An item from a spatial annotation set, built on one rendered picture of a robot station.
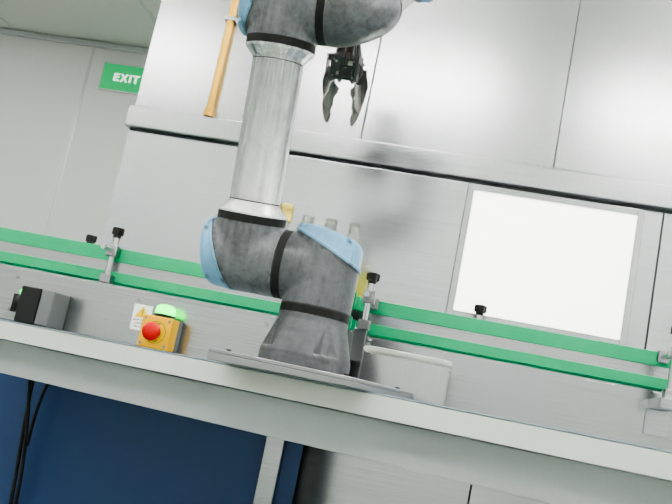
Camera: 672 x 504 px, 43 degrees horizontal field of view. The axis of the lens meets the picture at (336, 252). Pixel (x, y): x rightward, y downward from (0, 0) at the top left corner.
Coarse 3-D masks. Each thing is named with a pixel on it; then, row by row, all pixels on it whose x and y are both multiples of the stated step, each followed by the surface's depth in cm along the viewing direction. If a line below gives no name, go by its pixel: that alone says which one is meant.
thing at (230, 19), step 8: (232, 0) 233; (232, 8) 233; (224, 16) 232; (232, 16) 232; (232, 24) 232; (224, 32) 232; (224, 40) 231; (224, 48) 231; (224, 56) 231; (216, 64) 230; (216, 72) 229; (216, 80) 229; (216, 88) 229; (216, 96) 229; (208, 104) 228; (208, 112) 227
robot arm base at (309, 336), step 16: (288, 304) 135; (304, 304) 134; (288, 320) 134; (304, 320) 133; (320, 320) 133; (336, 320) 134; (272, 336) 136; (288, 336) 132; (304, 336) 132; (320, 336) 132; (336, 336) 134; (272, 352) 132; (288, 352) 131; (304, 352) 131; (320, 352) 133; (336, 352) 133; (320, 368) 131; (336, 368) 132
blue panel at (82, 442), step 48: (0, 384) 193; (0, 432) 191; (48, 432) 189; (96, 432) 188; (144, 432) 186; (192, 432) 185; (240, 432) 183; (0, 480) 189; (48, 480) 187; (96, 480) 186; (144, 480) 184; (192, 480) 183; (240, 480) 181; (288, 480) 180
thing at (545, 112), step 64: (192, 0) 237; (448, 0) 227; (512, 0) 224; (576, 0) 222; (640, 0) 220; (192, 64) 233; (320, 64) 228; (384, 64) 226; (448, 64) 223; (512, 64) 221; (576, 64) 219; (640, 64) 216; (192, 128) 227; (320, 128) 225; (384, 128) 222; (448, 128) 220; (512, 128) 218; (576, 128) 215; (640, 128) 213; (128, 192) 229; (192, 192) 226; (576, 192) 210; (640, 192) 208; (192, 256) 223; (640, 256) 207; (640, 320) 204
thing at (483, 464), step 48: (96, 384) 148; (144, 384) 143; (192, 384) 139; (288, 432) 130; (336, 432) 127; (384, 432) 123; (432, 432) 120; (480, 480) 116; (528, 480) 113; (576, 480) 111; (624, 480) 108
